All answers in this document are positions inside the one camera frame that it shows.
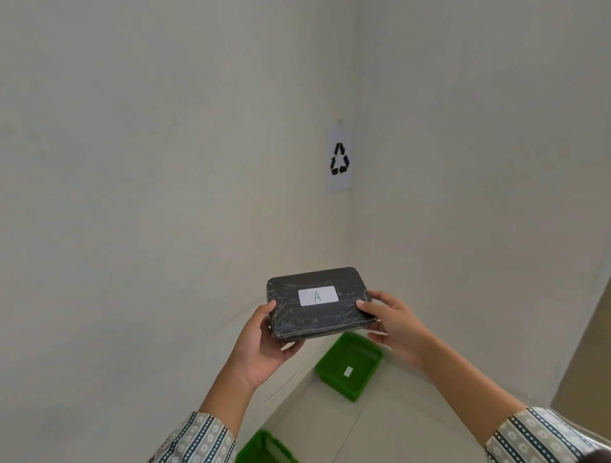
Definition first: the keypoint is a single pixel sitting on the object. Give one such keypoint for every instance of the person's left hand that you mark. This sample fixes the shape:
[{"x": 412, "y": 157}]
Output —
[{"x": 255, "y": 350}]

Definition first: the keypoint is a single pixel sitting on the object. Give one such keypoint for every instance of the person's right hand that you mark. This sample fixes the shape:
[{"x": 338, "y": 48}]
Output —
[{"x": 402, "y": 330}]

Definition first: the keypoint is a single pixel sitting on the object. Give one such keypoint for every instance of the person's right thumb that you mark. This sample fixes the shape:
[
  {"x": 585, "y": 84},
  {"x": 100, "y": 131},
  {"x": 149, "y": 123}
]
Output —
[{"x": 372, "y": 312}]

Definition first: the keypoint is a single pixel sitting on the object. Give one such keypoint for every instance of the person's left thumb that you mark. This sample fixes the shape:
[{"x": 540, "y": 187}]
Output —
[{"x": 266, "y": 319}]

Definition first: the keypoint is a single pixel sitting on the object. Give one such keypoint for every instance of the black box with white label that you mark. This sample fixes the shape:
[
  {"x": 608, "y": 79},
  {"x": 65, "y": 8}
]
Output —
[{"x": 317, "y": 304}]

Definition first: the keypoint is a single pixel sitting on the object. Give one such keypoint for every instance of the person's right forearm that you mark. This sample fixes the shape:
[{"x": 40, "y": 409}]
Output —
[{"x": 491, "y": 405}]

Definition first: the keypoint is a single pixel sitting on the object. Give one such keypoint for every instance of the person's left forearm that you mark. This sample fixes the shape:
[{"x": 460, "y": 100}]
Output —
[{"x": 210, "y": 416}]

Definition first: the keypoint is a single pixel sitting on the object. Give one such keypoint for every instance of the green plastic basket with label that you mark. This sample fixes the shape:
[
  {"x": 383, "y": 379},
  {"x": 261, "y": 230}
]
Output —
[{"x": 349, "y": 366}]

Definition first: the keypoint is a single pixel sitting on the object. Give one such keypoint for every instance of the white paper recycling sign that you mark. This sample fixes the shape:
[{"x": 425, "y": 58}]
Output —
[{"x": 340, "y": 159}]

